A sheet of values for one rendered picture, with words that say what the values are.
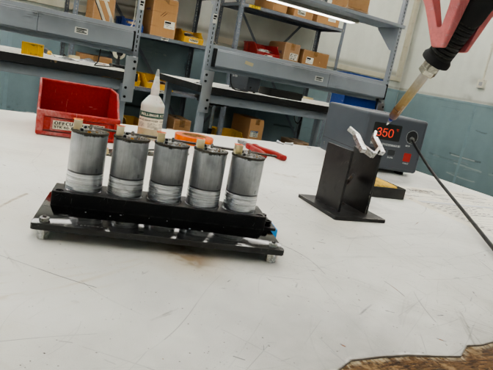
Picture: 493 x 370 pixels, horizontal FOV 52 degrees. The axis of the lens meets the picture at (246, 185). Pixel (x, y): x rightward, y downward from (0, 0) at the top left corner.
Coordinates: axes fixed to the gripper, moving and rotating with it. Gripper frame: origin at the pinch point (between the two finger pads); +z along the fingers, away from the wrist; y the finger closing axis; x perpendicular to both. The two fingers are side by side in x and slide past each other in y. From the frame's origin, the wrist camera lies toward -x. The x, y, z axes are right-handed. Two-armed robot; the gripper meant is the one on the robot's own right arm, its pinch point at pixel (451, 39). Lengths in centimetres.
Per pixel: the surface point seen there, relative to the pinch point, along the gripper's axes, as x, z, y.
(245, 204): 0.7, 14.7, 15.8
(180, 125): -412, 58, -100
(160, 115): -38.4, 13.1, 13.2
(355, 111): -38.9, 8.2, -19.7
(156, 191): -0.7, 14.6, 22.1
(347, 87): -250, 1, -158
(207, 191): 0.1, 14.1, 18.7
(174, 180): -0.4, 13.6, 21.1
